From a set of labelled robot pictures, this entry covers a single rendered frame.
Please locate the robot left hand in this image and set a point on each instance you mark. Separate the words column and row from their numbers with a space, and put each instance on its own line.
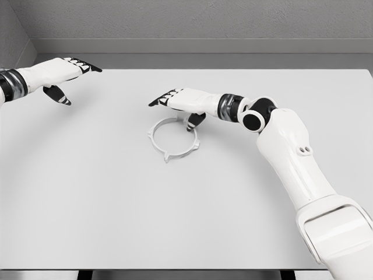
column 55, row 71

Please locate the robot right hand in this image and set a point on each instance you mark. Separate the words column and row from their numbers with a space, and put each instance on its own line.
column 192, row 100

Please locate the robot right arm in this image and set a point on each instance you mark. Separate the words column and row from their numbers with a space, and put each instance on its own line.
column 291, row 146

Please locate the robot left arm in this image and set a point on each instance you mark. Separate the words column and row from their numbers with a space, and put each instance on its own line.
column 11, row 83

